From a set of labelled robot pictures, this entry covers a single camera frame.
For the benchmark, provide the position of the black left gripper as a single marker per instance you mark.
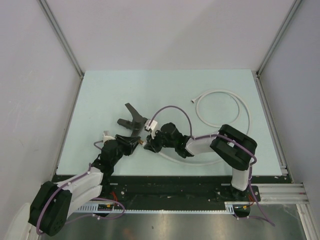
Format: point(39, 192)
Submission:
point(130, 143)

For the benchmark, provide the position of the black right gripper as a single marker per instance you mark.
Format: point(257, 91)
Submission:
point(152, 143)

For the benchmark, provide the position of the dark grey faucet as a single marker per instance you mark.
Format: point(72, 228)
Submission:
point(136, 125)

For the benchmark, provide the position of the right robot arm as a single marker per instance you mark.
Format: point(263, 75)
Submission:
point(232, 146)

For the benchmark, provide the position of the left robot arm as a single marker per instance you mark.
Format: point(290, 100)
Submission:
point(56, 201)

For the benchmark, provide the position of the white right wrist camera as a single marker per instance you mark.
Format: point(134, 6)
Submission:
point(151, 125)

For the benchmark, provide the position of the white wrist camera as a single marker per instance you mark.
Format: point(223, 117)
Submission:
point(151, 125)
point(107, 135)

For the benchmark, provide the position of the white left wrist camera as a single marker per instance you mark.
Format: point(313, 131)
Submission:
point(107, 135)

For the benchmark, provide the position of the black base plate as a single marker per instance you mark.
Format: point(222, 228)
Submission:
point(176, 192)

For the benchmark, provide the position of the white slotted cable duct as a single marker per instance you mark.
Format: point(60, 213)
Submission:
point(106, 208)

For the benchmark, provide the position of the aluminium frame rail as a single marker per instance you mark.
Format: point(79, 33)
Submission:
point(283, 193)

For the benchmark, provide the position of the left aluminium corner post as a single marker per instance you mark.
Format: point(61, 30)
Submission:
point(52, 20)

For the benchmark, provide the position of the aluminium corner post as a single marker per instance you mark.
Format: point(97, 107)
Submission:
point(289, 17)
point(52, 20)

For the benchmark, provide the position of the right aluminium corner post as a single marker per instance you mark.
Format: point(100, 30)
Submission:
point(289, 17)

